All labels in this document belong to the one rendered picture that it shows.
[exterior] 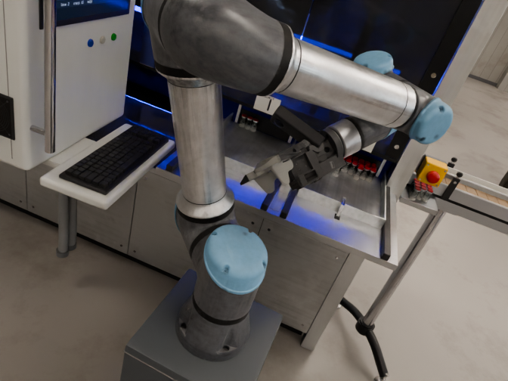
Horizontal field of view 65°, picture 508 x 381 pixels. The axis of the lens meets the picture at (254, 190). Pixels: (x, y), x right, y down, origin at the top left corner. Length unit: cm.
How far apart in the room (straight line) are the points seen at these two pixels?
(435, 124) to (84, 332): 152
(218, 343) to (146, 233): 112
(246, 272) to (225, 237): 8
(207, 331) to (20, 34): 75
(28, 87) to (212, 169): 56
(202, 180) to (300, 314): 121
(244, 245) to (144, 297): 127
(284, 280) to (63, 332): 90
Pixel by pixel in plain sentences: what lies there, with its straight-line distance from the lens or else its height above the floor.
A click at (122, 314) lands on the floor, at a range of 189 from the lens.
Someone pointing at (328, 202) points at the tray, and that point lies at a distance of 119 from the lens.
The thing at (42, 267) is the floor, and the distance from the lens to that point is 207.
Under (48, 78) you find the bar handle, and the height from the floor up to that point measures 108.
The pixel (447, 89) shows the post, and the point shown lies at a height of 126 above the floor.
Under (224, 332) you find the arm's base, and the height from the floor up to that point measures 86.
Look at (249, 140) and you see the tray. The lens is 142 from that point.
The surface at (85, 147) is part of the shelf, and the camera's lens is 135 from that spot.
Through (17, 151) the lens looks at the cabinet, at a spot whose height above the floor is 86.
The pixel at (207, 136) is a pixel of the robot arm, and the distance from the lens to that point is 67.
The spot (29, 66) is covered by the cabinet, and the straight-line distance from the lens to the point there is 110.
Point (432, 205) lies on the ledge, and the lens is 152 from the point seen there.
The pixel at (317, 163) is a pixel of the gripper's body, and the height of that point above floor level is 114.
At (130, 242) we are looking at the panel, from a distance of 195.
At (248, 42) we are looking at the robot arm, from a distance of 49.
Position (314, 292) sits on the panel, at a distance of 174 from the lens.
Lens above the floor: 148
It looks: 31 degrees down
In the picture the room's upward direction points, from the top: 18 degrees clockwise
